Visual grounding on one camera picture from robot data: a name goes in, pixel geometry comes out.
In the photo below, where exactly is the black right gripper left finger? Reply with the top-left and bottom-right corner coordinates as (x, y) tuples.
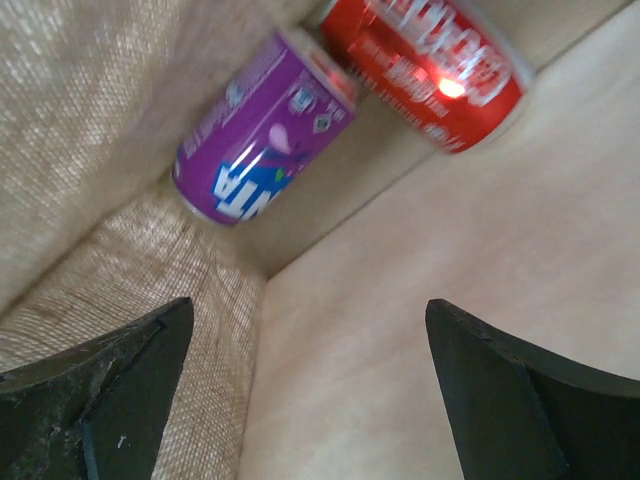
(1, 297), (194, 479)

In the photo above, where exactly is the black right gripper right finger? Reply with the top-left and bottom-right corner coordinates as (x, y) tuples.
(425, 299), (639, 479)

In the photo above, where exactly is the tan canvas tote bag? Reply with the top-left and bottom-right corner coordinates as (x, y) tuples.
(1, 1), (639, 479)

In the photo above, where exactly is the purple fanta can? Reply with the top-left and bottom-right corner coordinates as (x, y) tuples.
(172, 28), (358, 225)

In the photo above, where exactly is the red coca-cola can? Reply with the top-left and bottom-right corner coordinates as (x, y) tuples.
(314, 1), (534, 154)

